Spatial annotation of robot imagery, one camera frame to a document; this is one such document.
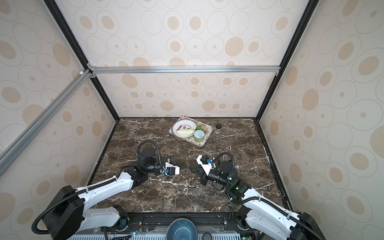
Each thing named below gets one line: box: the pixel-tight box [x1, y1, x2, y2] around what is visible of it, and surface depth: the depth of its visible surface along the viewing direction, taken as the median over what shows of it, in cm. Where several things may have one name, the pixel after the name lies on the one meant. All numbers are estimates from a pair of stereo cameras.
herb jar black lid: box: [214, 123, 222, 137], surface depth 105 cm
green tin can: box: [193, 129, 205, 144], surface depth 105 cm
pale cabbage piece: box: [176, 129, 196, 138], surface depth 108 cm
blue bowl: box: [166, 218, 198, 240], surface depth 71 cm
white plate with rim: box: [172, 119, 197, 139], surface depth 116 cm
